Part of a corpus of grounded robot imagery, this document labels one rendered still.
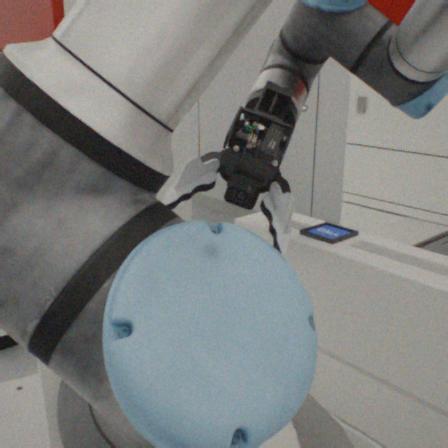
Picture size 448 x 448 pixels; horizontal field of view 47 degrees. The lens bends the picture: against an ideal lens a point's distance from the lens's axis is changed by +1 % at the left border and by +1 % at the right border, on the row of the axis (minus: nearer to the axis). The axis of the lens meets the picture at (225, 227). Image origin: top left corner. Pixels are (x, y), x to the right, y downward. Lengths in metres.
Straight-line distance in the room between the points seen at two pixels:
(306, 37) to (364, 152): 0.70
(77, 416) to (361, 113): 1.10
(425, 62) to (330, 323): 0.33
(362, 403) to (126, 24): 0.55
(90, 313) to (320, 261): 0.44
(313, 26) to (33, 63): 0.46
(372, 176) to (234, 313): 1.12
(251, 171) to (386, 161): 0.74
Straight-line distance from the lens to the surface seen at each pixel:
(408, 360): 0.64
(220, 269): 0.26
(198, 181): 0.62
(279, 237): 0.60
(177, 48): 0.28
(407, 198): 1.31
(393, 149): 1.32
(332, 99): 3.28
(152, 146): 0.29
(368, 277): 0.63
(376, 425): 0.71
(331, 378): 0.72
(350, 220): 1.42
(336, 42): 0.68
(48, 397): 0.47
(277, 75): 0.70
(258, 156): 0.60
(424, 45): 0.59
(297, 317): 0.28
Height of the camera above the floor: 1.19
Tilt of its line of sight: 18 degrees down
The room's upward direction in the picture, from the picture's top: straight up
